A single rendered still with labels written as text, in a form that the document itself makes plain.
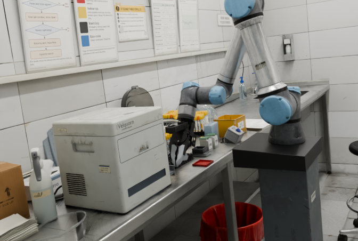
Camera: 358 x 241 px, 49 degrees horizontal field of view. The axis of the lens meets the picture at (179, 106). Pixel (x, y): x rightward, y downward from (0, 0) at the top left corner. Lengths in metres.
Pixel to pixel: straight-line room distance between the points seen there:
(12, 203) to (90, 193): 0.25
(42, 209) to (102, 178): 0.21
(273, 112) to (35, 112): 1.01
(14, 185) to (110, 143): 0.36
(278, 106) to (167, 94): 1.26
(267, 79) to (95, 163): 0.70
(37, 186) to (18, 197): 0.11
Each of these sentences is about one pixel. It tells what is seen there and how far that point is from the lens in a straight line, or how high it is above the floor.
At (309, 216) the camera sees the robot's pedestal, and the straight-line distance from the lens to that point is 1.72.
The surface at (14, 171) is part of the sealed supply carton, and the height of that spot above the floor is 1.04.
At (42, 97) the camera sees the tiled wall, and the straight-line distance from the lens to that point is 1.87.
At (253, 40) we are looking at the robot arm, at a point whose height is 1.37.
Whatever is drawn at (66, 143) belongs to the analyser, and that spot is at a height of 1.10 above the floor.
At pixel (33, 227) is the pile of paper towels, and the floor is 0.89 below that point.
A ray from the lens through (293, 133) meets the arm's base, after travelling 1.67.
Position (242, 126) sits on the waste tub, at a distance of 2.18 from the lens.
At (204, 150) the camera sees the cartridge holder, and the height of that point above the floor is 0.90.
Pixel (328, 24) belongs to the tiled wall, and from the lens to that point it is 4.03.
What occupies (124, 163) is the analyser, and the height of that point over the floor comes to 1.03.
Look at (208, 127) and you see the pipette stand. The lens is 2.00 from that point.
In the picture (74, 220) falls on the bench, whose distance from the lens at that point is 1.35.
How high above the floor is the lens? 1.37
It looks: 8 degrees down
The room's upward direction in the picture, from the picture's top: 7 degrees counter-clockwise
